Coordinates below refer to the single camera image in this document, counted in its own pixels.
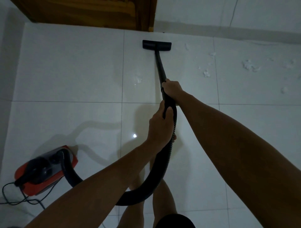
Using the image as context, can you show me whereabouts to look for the person's right forearm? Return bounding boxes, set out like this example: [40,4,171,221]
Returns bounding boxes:
[176,92,301,228]

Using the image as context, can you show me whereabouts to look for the person's right leg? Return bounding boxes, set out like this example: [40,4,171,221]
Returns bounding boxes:
[152,179,177,226]

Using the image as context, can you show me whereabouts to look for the brown wooden door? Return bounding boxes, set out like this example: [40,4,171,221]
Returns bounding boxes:
[10,0,157,32]

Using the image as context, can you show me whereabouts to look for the person's left hand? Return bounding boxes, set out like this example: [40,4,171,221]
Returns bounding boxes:
[147,100,177,148]

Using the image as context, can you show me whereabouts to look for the person's right hand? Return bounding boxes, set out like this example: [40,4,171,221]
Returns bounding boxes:
[161,79,184,106]

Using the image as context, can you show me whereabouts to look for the black power cord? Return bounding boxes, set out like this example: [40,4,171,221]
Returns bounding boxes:
[0,176,64,210]

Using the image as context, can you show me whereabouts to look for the person's leg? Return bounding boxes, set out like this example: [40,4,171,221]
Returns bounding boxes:
[117,175,145,228]
[152,179,177,226]

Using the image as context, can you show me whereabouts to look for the red and black vacuum cleaner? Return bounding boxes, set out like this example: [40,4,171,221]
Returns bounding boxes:
[14,39,178,206]

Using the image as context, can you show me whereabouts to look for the person's left leg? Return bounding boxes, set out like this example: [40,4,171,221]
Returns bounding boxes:
[117,175,145,228]

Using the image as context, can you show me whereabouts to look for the person's left forearm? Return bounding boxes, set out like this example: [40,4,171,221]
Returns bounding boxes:
[24,140,158,228]

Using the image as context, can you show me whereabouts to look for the black shorts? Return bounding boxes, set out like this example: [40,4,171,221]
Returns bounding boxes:
[155,213,196,228]

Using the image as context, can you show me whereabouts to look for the scattered white paper scraps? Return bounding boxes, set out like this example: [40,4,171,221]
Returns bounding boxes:
[133,43,301,94]

